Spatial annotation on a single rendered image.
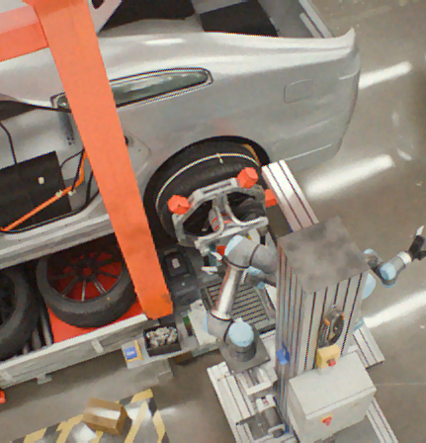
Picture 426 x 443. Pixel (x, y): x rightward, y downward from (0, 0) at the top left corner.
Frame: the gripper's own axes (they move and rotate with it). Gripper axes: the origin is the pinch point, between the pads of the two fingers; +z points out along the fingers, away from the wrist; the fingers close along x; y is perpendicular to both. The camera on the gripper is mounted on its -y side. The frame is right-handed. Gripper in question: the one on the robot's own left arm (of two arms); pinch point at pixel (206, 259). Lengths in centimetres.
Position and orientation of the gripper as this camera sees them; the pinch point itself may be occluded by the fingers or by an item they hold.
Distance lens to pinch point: 372.4
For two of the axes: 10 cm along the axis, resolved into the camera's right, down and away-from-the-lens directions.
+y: 0.7, 5.5, 8.3
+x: 4.2, -7.7, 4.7
